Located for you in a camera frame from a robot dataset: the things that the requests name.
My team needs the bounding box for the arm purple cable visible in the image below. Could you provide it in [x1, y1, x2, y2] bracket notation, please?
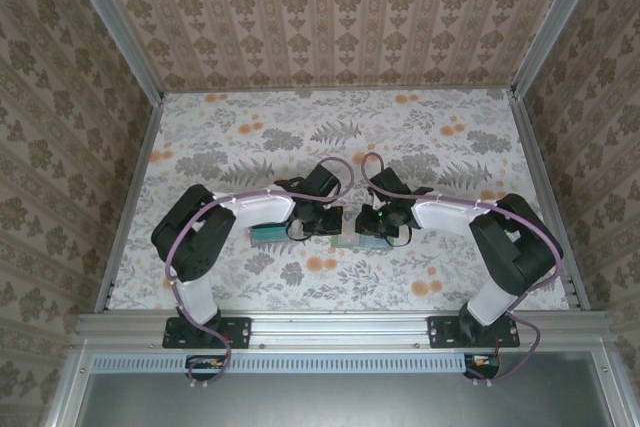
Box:
[361, 151, 566, 389]
[164, 156, 354, 391]

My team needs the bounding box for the right aluminium frame post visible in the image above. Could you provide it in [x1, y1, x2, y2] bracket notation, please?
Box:
[509, 0, 612, 98]

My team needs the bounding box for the mint green card holder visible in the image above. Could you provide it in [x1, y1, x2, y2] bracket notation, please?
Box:
[329, 229, 393, 252]

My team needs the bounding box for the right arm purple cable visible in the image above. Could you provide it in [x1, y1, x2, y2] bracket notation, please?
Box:
[361, 151, 566, 389]

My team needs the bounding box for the aluminium front frame rail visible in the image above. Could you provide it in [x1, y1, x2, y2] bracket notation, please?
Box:
[72, 310, 614, 353]

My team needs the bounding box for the aluminium frame post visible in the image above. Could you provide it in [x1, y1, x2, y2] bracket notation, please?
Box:
[509, 0, 612, 98]
[62, 0, 166, 103]

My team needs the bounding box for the left aluminium side rail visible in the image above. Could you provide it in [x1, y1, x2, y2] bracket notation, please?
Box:
[94, 94, 165, 313]

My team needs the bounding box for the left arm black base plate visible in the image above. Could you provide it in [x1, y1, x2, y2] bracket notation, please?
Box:
[162, 315, 252, 349]

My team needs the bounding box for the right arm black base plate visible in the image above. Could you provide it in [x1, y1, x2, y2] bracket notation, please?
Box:
[428, 315, 521, 349]

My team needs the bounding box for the slotted grey cable duct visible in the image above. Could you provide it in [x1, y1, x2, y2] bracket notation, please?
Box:
[92, 352, 501, 374]

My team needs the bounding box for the green circuit board piece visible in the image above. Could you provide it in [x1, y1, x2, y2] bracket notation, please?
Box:
[248, 224, 294, 247]

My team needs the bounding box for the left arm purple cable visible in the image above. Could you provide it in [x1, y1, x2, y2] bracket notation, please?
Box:
[164, 156, 354, 391]

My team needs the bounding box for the aluminium side rail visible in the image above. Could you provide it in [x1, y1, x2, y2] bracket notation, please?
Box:
[94, 94, 165, 313]
[509, 89, 592, 311]

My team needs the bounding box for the left aluminium frame post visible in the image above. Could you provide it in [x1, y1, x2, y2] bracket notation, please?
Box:
[62, 0, 166, 103]

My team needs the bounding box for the grey metal panel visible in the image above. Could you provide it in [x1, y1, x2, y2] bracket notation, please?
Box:
[44, 346, 630, 427]

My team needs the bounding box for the right aluminium side rail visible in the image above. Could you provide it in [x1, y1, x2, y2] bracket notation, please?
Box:
[509, 89, 592, 311]

